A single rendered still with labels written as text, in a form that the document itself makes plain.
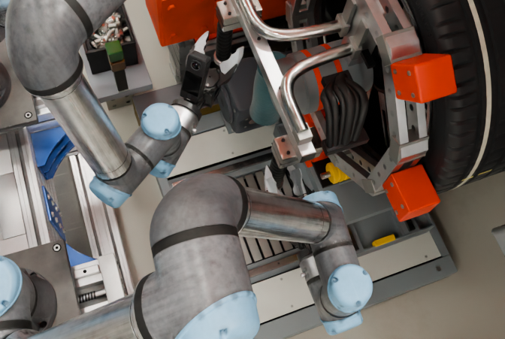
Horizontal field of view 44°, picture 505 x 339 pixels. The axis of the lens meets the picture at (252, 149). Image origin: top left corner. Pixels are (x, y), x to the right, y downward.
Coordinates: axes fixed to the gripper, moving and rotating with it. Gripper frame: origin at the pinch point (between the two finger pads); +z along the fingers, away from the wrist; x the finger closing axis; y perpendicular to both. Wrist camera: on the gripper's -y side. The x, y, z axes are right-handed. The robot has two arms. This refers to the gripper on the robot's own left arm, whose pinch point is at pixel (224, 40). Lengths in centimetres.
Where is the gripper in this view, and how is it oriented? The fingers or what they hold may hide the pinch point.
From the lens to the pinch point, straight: 147.1
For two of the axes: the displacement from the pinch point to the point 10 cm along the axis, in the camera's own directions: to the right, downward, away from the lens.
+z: 4.1, -8.2, 4.0
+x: 9.1, 4.1, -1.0
